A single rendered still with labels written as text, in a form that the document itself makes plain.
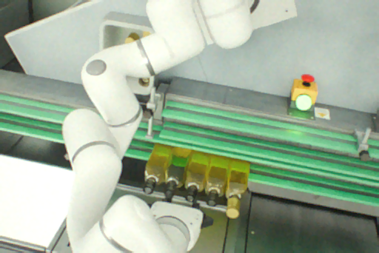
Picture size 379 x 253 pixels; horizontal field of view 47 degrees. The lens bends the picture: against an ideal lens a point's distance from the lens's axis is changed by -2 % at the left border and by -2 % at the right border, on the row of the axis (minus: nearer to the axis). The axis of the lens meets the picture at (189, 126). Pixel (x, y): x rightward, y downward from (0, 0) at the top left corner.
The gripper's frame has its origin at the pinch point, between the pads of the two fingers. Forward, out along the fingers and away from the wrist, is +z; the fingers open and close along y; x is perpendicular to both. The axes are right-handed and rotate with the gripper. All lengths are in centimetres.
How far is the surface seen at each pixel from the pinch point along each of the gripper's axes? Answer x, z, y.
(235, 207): -7.3, 22.7, 12.3
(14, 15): 27, 108, -100
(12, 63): 5, 107, -98
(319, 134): 13, 41, 32
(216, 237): -20.0, 29.0, 9.1
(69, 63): 17, 57, -50
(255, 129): 11.2, 37.5, 13.9
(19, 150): -16, 52, -63
